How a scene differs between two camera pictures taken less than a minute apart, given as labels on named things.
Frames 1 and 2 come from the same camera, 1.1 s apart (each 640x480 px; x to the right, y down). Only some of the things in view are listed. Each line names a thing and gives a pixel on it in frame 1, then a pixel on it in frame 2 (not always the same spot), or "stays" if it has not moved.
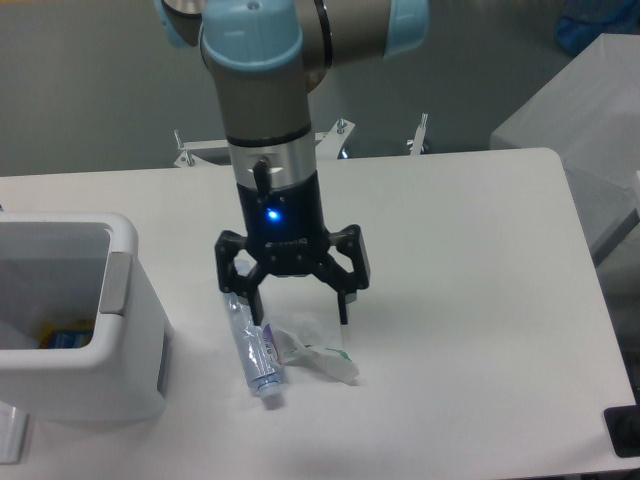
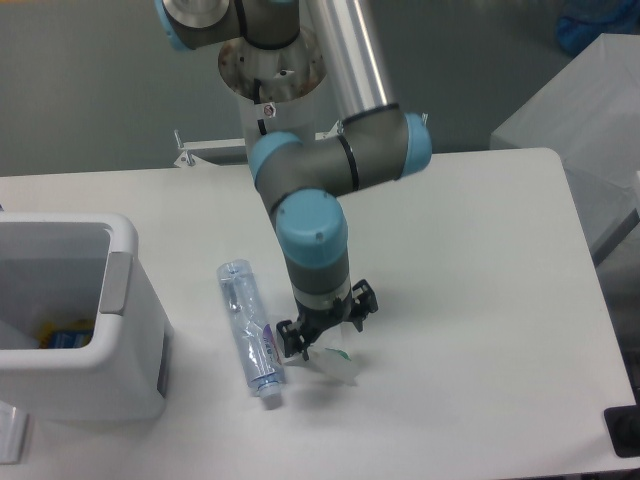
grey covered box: (589, 116) stays
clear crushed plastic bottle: (258, 342) stays
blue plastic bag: (582, 21) stays
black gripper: (286, 229) → (315, 322)
